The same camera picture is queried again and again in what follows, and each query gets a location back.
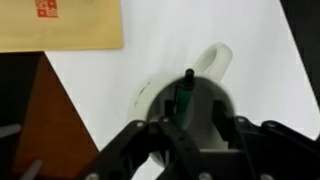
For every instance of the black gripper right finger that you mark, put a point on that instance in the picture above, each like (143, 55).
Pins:
(283, 153)

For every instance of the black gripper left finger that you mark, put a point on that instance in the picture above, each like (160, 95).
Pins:
(133, 153)

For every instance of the green pen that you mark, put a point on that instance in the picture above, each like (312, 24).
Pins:
(184, 100)

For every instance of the white printed mug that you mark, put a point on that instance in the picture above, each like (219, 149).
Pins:
(138, 100)

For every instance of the white rounded side table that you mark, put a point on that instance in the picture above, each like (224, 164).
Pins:
(260, 66)

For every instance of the yellow manila envelope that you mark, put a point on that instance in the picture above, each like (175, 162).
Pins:
(83, 26)

